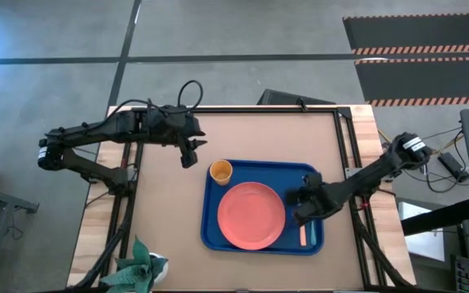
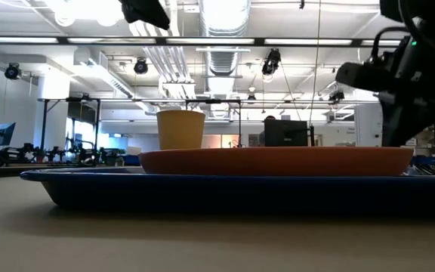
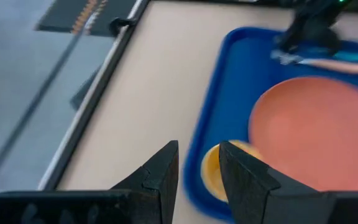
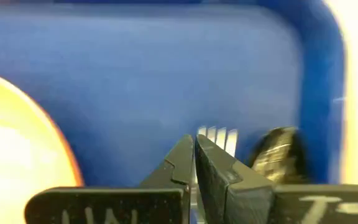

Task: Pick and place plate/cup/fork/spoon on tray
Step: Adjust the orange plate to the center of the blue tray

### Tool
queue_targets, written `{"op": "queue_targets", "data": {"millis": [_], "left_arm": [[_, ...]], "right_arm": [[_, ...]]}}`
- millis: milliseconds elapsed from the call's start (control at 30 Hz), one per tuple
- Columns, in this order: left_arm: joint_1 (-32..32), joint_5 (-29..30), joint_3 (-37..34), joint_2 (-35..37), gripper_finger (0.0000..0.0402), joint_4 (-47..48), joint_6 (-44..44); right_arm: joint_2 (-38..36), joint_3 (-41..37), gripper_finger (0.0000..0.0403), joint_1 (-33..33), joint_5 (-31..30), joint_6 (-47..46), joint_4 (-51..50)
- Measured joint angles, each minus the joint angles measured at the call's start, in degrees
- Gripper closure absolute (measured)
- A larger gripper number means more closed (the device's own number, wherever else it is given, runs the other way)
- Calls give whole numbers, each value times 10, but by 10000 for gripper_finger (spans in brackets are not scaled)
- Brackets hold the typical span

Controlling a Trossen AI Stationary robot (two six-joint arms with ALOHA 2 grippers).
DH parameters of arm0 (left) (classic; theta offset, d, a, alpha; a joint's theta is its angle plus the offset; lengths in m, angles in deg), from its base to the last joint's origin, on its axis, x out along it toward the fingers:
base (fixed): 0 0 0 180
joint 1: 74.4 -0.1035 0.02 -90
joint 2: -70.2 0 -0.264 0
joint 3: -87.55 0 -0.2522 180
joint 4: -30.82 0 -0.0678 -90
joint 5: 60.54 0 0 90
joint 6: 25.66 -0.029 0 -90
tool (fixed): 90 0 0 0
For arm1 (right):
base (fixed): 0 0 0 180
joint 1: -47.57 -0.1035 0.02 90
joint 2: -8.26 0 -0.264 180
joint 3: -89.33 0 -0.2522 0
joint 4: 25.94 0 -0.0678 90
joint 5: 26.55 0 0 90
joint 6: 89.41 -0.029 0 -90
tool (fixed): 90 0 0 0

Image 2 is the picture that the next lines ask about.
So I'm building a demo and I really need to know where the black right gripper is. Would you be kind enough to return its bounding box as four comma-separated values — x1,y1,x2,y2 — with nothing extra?
334,34,435,147

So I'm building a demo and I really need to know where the yellow ribbed plastic cup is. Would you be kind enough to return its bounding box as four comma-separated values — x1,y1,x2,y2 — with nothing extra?
156,110,206,151

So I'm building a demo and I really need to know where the coral plastic plate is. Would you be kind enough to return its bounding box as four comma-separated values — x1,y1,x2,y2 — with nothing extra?
138,146,415,177

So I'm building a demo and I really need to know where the blue plastic tray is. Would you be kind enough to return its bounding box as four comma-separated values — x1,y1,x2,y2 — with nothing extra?
20,167,435,218

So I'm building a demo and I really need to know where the black computer monitor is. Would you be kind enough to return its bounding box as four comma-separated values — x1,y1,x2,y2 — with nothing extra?
264,119,313,147

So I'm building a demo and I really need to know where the person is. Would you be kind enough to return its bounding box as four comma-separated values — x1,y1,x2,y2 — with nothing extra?
258,115,277,147

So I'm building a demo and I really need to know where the tilted flat monitor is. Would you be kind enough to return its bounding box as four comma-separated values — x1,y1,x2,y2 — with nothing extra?
0,122,17,147

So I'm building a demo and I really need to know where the black aluminium table frame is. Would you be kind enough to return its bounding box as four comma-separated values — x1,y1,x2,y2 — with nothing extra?
0,35,403,49

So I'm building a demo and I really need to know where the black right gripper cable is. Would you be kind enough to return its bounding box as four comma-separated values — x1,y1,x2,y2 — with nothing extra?
370,25,411,65

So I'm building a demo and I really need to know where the silver ventilation duct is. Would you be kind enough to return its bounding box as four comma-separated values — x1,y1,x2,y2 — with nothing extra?
198,0,252,76

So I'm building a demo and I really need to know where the black metal rig frame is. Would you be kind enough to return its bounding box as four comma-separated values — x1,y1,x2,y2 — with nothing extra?
184,98,243,148
38,97,101,167

